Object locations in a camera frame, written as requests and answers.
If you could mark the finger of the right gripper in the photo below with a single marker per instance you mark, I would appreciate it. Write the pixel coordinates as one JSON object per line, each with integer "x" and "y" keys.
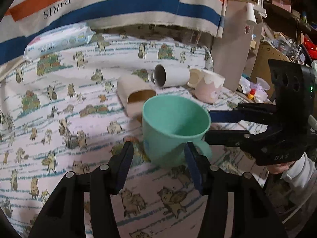
{"x": 232, "y": 138}
{"x": 252, "y": 112}

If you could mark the beige cardboard cup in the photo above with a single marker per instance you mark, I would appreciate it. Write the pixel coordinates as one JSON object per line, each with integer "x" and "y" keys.
{"x": 133, "y": 93}

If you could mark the white cylindrical tumbler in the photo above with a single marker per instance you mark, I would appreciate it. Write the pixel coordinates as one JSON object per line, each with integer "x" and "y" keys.
{"x": 168, "y": 76}

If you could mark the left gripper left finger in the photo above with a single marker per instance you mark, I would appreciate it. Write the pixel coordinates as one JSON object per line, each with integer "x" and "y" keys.
{"x": 63, "y": 212}

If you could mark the white paper cup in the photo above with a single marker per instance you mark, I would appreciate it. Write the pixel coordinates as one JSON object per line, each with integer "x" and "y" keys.
{"x": 250, "y": 15}

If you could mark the pink and cream cup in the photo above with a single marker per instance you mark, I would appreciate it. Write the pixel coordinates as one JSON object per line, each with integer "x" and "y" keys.
{"x": 209, "y": 87}

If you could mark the wet wipes pack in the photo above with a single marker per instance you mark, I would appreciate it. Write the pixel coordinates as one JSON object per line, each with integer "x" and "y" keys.
{"x": 58, "y": 39}

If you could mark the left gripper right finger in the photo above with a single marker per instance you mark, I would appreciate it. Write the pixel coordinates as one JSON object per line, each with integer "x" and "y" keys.
{"x": 237, "y": 206}

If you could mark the striped hanging blanket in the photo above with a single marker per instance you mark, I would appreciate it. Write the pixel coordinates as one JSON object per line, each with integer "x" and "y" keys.
{"x": 26, "y": 19}

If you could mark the brown cardboard panel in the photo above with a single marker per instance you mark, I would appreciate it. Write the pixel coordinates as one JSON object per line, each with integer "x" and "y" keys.
{"x": 231, "y": 52}

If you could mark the cream tumbler lid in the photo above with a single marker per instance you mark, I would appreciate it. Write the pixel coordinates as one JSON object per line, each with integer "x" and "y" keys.
{"x": 195, "y": 77}

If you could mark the red yellow toy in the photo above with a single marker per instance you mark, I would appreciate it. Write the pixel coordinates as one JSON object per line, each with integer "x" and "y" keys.
{"x": 251, "y": 94}

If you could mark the mint green mug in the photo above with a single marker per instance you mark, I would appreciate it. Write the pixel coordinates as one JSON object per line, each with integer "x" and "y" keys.
{"x": 168, "y": 123}

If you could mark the right hand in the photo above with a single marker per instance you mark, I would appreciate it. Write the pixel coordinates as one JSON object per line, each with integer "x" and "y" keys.
{"x": 279, "y": 168}

